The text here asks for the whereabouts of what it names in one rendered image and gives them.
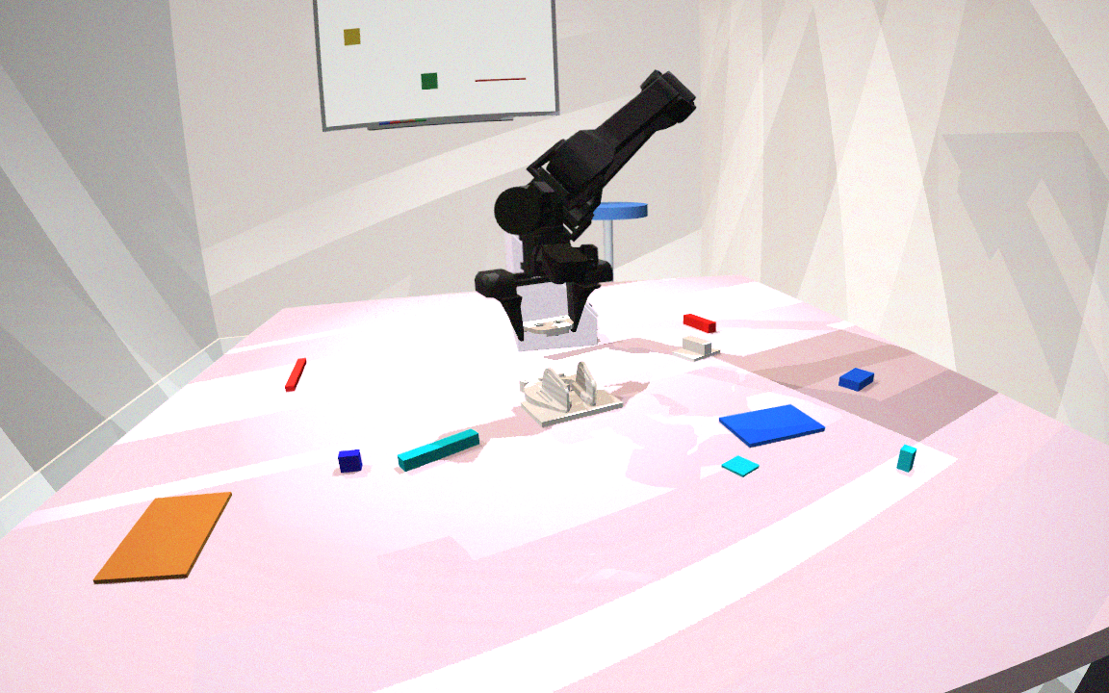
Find blue flat plate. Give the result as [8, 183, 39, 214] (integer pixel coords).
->
[719, 405, 826, 448]

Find small cyan flat square plate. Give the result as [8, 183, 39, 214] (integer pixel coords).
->
[721, 455, 760, 477]

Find red rectangular block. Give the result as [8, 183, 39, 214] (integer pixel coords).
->
[683, 314, 716, 333]

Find cyan rectangular bar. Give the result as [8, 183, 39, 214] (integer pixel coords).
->
[398, 429, 479, 471]

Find red flat bar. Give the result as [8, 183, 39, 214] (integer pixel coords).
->
[285, 358, 307, 393]

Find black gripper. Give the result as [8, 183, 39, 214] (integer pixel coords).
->
[475, 225, 613, 342]

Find teal rectangular block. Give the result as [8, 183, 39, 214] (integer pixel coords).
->
[896, 445, 917, 473]

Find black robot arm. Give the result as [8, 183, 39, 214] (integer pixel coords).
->
[494, 70, 696, 284]

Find orange flat plate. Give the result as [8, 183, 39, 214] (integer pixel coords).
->
[92, 492, 232, 584]

